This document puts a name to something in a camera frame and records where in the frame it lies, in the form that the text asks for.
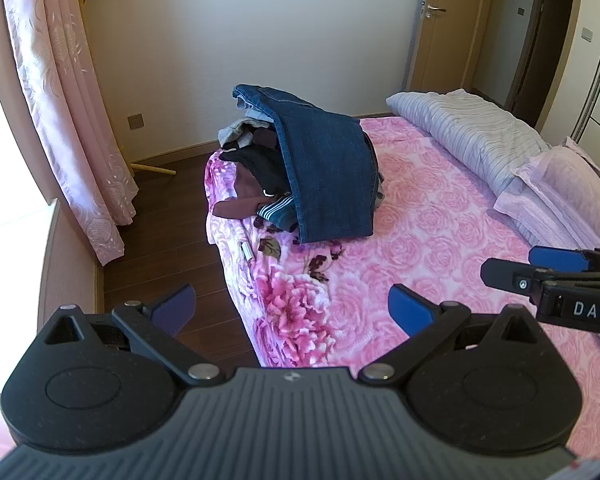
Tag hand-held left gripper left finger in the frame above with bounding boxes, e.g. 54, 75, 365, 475
44, 284, 225, 386

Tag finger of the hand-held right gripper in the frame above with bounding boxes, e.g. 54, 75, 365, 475
481, 258, 556, 306
529, 247, 600, 273

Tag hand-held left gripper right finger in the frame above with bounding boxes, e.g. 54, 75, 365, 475
357, 284, 538, 386

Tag blue jeans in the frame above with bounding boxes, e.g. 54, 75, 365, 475
231, 84, 378, 245

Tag pale pink cloth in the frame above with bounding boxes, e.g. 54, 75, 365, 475
494, 136, 600, 261

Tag pink floral blanket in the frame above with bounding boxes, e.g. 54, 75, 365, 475
203, 115, 600, 453

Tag grey striped pillow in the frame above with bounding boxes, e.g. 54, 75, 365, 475
386, 89, 552, 197

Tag black garment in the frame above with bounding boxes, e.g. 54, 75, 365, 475
219, 142, 292, 196

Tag grey garment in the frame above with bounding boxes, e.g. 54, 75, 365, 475
217, 102, 281, 151

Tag wooden door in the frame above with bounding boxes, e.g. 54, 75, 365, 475
407, 0, 500, 95

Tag pink embroidered curtain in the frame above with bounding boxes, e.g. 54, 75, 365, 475
0, 0, 141, 267

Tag dark door frame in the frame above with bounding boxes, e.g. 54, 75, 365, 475
467, 0, 581, 127

